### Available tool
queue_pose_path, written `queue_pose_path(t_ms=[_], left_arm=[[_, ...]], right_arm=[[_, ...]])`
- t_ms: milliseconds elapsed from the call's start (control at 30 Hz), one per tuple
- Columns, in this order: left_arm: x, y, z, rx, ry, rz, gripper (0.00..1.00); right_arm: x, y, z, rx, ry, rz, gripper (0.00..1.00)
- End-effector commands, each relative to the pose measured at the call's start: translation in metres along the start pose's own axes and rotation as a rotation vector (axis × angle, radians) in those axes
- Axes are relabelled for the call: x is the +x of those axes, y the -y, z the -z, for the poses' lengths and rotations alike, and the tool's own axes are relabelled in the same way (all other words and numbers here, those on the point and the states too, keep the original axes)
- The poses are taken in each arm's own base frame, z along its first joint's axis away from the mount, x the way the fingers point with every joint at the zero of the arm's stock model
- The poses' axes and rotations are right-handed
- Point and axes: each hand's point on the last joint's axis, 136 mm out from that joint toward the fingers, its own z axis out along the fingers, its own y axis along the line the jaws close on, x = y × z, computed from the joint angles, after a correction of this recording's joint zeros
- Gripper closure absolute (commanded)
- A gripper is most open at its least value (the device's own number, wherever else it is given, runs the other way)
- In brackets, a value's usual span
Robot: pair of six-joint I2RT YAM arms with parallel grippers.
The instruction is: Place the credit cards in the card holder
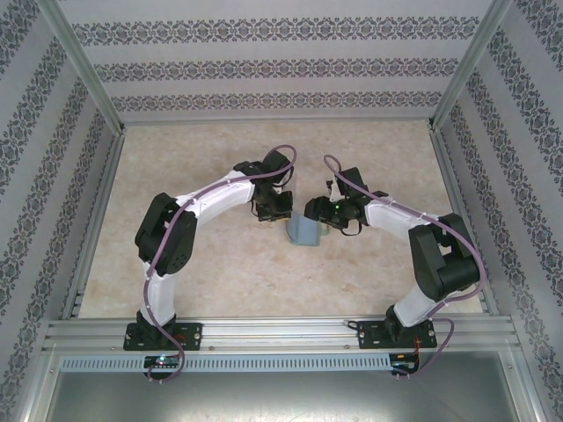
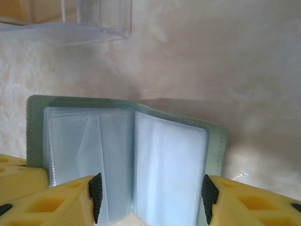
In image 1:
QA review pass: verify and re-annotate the aluminium frame leg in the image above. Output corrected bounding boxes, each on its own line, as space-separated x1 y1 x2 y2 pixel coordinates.
19 345 62 422
499 345 546 422

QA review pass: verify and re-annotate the aluminium frame post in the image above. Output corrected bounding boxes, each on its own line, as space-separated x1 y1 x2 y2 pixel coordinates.
37 0 129 135
426 0 515 133

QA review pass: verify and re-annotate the green transparent bag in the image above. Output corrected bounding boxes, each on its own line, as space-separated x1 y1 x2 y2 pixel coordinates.
284 212 330 247

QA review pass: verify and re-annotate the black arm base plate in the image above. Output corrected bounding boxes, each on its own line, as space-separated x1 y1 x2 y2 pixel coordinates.
124 322 205 353
357 319 439 352

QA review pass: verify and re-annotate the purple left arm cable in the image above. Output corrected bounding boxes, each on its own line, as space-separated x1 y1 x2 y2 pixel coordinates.
143 143 297 384

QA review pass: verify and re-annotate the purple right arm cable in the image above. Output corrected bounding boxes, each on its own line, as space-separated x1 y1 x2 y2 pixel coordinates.
323 153 487 380

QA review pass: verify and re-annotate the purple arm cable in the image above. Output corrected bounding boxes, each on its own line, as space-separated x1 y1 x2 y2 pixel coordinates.
143 143 297 384
323 153 487 380

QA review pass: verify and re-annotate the grey sheet metal panel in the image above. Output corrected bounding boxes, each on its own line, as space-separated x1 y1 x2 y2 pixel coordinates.
41 371 531 422

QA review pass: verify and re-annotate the aluminium table side rail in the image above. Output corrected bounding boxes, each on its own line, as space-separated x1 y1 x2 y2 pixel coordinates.
427 127 503 317
60 129 129 322

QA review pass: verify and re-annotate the small controller circuit board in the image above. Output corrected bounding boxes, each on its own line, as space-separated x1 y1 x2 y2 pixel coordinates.
390 350 422 375
143 353 183 370

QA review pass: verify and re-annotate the aluminium mounting rail beam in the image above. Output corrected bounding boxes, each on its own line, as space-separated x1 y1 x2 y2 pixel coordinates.
43 318 516 353

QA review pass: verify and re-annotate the slotted grey cable duct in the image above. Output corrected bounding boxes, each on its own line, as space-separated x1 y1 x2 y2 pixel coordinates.
58 353 393 374

